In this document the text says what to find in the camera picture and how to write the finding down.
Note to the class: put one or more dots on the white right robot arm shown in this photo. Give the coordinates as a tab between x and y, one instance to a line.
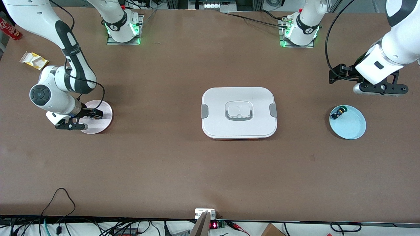
32	16

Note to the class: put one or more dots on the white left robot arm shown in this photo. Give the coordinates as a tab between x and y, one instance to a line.
398	46

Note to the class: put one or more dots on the brown cardboard box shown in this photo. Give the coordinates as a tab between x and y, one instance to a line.
272	230

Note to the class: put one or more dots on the pink round plate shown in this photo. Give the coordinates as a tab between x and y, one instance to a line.
105	123

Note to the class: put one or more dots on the yellow snack packet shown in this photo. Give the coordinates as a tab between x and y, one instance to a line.
34	60

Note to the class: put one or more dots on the red can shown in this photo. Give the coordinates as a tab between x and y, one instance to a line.
10	29

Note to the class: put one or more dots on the small white device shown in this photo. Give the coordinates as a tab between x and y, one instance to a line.
200	212

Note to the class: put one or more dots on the grey metal profile bar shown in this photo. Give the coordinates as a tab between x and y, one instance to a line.
200	226

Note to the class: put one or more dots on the grey power strip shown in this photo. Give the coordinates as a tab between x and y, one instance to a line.
211	5

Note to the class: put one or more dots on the red digit display board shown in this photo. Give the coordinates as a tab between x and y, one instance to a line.
214	225

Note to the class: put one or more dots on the red and black clip lead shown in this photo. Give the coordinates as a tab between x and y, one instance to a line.
238	226

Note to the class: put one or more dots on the light blue round plate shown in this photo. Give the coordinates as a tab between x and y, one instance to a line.
351	126

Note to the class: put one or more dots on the black right camera bracket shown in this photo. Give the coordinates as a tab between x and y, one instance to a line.
67	125

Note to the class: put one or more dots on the black camera bracket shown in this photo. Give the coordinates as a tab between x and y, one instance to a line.
67	125
389	87

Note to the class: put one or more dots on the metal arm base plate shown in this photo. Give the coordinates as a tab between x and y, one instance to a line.
285	45
113	42

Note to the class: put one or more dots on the black left camera bracket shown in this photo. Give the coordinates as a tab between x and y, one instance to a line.
389	87

